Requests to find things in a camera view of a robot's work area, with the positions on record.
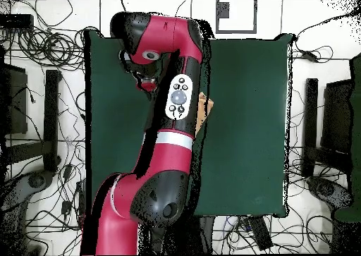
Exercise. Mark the tan terry towel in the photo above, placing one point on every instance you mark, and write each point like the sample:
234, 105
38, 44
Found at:
203, 109

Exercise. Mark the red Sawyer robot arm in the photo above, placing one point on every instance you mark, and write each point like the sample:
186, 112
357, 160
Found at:
169, 160

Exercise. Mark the black flat box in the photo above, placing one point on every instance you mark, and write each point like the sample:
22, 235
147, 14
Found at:
17, 20

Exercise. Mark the white plastic item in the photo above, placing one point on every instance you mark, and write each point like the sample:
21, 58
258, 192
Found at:
231, 220

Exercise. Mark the black stand base bar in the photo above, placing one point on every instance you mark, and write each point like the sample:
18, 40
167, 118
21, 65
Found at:
310, 120
51, 112

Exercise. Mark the dark green table cloth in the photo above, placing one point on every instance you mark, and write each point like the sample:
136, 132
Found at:
253, 126

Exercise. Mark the small black power adapter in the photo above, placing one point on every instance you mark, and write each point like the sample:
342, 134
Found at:
67, 171
66, 207

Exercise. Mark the dark square box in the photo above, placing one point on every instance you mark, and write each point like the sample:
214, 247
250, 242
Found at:
17, 103
335, 117

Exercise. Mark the grey leg with round knob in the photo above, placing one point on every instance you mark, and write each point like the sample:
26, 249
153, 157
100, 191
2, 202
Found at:
325, 188
36, 180

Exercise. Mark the long black power adapter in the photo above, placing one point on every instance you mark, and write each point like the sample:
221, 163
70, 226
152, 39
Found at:
309, 55

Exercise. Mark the wide black power strip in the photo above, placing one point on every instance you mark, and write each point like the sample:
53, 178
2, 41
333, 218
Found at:
261, 233

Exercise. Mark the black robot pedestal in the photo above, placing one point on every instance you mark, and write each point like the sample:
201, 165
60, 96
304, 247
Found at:
158, 239

